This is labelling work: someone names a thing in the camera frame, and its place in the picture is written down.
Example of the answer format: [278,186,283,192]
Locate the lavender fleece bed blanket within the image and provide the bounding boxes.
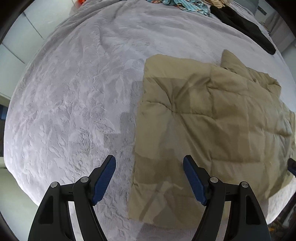
[4,1,295,240]

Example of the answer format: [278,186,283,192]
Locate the grey pillow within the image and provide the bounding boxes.
[234,0,259,15]

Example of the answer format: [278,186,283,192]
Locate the beige striped knit garment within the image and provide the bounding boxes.
[203,0,232,9]

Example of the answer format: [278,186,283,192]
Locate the blue cartoon print pajamas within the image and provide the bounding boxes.
[147,0,210,16]

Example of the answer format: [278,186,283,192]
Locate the tan puffer jacket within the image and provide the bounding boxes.
[128,50,295,228]

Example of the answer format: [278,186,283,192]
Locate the white wardrobe doors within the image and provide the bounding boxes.
[1,0,77,99]

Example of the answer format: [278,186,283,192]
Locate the black garment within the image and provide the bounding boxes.
[210,6,276,55]

